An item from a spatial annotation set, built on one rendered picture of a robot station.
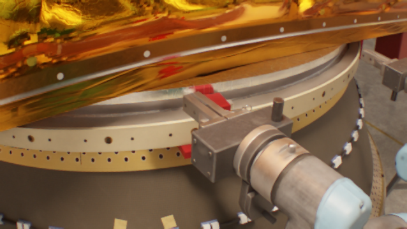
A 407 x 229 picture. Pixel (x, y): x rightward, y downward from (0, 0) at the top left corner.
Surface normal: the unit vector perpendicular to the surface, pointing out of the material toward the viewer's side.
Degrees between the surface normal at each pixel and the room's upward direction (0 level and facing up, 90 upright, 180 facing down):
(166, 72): 90
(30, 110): 90
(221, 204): 62
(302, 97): 90
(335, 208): 38
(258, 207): 90
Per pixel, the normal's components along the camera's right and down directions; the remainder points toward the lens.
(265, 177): -0.79, -0.03
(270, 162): -0.54, -0.48
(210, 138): 0.03, -0.87
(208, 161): -0.83, 0.25
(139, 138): 0.22, 0.49
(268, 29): 0.55, 0.43
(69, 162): 0.06, 0.03
